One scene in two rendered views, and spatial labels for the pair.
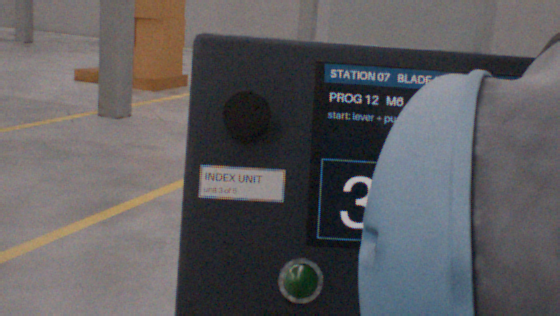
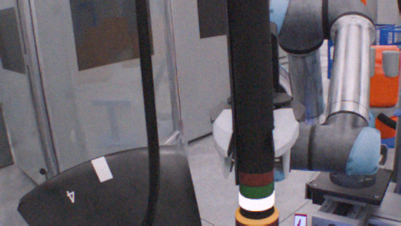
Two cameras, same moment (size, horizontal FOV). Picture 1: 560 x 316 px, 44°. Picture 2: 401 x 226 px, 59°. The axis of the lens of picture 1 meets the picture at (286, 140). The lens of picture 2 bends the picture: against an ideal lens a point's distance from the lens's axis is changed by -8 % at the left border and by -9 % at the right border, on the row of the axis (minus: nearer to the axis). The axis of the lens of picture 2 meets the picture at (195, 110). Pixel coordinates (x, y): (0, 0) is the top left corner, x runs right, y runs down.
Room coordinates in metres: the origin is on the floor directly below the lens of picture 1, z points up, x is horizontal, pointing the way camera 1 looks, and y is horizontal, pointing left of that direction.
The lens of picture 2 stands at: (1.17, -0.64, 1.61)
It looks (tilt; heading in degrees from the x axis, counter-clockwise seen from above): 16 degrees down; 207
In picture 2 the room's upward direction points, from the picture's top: 5 degrees counter-clockwise
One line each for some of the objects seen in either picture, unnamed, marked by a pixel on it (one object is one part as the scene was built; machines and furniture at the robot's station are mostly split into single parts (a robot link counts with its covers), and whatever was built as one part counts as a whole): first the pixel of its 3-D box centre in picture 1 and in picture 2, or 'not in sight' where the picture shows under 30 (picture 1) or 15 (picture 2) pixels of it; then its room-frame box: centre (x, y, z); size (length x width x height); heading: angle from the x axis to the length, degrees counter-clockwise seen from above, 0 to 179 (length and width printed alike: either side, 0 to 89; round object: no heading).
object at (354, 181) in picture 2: not in sight; (353, 163); (0.02, -0.69, 1.09); 0.15 x 0.15 x 0.10
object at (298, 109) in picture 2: not in sight; (282, 114); (0.79, -0.74, 1.49); 0.09 x 0.05 x 0.02; 22
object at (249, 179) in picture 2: not in sight; (256, 172); (0.86, -0.74, 1.45); 0.03 x 0.03 x 0.01
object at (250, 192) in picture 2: not in sight; (256, 184); (0.86, -0.74, 1.44); 0.03 x 0.03 x 0.01
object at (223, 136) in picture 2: not in sight; (228, 151); (0.85, -0.78, 1.47); 0.09 x 0.03 x 0.06; 5
